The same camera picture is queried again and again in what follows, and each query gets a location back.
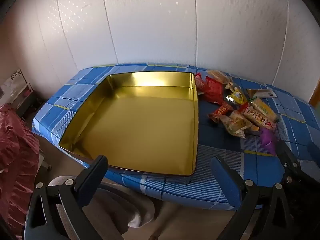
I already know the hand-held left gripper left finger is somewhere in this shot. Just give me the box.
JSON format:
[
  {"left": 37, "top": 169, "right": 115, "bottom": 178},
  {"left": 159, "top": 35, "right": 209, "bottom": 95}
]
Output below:
[{"left": 24, "top": 155, "right": 123, "bottom": 240}]

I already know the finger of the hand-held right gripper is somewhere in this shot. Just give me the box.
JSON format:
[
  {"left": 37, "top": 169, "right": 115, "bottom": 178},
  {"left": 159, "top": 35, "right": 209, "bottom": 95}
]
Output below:
[
  {"left": 309, "top": 142, "right": 320, "bottom": 160},
  {"left": 275, "top": 140, "right": 302, "bottom": 180}
]

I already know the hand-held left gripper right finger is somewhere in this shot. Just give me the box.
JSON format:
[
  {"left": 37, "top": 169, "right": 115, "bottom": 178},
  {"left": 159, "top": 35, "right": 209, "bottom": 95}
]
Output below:
[{"left": 210, "top": 156, "right": 294, "bottom": 240}]

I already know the purple wrapper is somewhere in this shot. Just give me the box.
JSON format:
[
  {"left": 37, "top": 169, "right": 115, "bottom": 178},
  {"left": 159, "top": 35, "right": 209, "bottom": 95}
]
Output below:
[{"left": 259, "top": 129, "right": 278, "bottom": 155}]

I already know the gold tin box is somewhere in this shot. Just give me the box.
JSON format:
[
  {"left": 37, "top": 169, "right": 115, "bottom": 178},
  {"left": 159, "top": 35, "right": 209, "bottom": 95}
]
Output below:
[{"left": 59, "top": 71, "right": 200, "bottom": 178}]

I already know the white long snack packet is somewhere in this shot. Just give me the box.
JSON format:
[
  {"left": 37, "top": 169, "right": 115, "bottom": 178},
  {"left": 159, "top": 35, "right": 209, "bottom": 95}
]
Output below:
[{"left": 246, "top": 88, "right": 278, "bottom": 99}]

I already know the grey chair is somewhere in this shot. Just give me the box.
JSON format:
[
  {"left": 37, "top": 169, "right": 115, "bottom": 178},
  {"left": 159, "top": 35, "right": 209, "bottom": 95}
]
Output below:
[{"left": 40, "top": 152, "right": 155, "bottom": 240}]

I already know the blue plaid tablecloth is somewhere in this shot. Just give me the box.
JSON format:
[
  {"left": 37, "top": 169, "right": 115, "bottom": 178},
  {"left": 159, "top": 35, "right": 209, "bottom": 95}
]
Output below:
[{"left": 32, "top": 64, "right": 320, "bottom": 210}]

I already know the red white patterned packet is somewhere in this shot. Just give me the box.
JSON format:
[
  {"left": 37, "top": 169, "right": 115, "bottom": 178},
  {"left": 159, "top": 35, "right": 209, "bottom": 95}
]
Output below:
[{"left": 240, "top": 102, "right": 277, "bottom": 130}]

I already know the tan pastry packet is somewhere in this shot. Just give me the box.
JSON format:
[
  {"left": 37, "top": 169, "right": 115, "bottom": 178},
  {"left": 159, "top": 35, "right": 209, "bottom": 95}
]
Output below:
[{"left": 220, "top": 110, "right": 260, "bottom": 138}]

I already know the orange yellow snack packet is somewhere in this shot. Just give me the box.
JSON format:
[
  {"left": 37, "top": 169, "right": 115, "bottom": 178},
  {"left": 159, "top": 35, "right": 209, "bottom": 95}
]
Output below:
[{"left": 250, "top": 97, "right": 279, "bottom": 123}]

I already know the small red snack packet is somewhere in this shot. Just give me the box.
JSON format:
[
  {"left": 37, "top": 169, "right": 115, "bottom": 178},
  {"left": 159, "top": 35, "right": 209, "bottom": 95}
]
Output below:
[{"left": 207, "top": 103, "right": 234, "bottom": 123}]

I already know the red ruffled cloth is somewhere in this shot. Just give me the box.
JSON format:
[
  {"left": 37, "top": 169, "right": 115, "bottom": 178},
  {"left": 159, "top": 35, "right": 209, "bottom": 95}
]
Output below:
[{"left": 0, "top": 104, "right": 40, "bottom": 233}]

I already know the yellow green candy packet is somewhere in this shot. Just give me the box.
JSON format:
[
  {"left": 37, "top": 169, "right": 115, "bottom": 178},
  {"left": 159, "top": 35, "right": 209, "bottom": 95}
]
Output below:
[{"left": 225, "top": 82, "right": 248, "bottom": 105}]

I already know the large red snack packet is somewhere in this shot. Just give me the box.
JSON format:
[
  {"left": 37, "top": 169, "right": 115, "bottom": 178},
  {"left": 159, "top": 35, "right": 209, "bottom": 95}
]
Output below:
[{"left": 200, "top": 76, "right": 225, "bottom": 105}]

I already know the narrow red snack packet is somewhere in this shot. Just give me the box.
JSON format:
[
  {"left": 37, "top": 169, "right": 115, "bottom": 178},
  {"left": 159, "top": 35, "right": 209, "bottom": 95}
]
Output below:
[{"left": 194, "top": 72, "right": 208, "bottom": 96}]

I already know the clear biscuit packet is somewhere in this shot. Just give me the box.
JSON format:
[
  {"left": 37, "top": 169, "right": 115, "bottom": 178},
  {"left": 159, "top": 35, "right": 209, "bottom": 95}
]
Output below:
[{"left": 206, "top": 70, "right": 233, "bottom": 84}]

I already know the white shelf unit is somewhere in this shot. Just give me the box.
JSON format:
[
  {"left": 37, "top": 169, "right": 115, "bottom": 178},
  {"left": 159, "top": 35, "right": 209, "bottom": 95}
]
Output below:
[{"left": 0, "top": 82, "right": 34, "bottom": 117}]

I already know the floral white box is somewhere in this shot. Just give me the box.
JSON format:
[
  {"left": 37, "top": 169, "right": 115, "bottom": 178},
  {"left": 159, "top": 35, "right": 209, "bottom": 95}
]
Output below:
[{"left": 9, "top": 68, "right": 27, "bottom": 87}]

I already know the orange wooden door frame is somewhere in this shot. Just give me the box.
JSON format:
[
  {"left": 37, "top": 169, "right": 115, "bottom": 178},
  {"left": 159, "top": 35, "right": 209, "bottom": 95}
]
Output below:
[{"left": 309, "top": 86, "right": 320, "bottom": 108}]

